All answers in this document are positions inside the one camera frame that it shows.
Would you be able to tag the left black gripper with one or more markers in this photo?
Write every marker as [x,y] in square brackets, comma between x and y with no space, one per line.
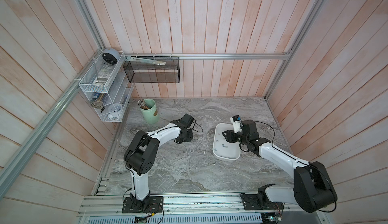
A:
[190,138]

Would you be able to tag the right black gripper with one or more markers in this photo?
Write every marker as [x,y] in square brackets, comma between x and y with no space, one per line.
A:
[230,136]

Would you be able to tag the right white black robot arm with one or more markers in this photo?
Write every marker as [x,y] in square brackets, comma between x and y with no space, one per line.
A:
[312,188]

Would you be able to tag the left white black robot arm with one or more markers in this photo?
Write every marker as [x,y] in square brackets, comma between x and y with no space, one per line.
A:
[141,153]

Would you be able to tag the white rectangular storage tray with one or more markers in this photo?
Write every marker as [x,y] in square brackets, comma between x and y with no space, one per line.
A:
[222,149]

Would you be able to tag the green cup with utensils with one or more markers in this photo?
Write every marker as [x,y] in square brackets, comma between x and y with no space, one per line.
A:
[149,110]

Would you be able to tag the white mug on shelf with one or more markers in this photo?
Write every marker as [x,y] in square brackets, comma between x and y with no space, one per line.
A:
[114,110]

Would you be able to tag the round grey alarm clock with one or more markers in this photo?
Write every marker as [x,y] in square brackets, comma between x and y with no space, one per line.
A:
[111,56]

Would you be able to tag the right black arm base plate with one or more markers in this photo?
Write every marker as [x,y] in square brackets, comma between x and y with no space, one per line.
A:
[251,202]

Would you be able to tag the black wire mesh basket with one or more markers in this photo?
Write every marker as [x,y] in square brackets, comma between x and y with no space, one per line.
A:
[152,69]

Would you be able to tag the horizontal aluminium wall rail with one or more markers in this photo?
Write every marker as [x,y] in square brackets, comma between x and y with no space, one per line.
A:
[216,56]

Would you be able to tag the white wire shelf rack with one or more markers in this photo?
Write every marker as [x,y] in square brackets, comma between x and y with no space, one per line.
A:
[104,84]

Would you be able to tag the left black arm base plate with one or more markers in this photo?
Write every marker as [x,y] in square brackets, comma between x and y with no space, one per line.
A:
[149,204]

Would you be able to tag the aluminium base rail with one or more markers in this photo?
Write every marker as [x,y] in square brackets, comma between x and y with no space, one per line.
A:
[195,208]

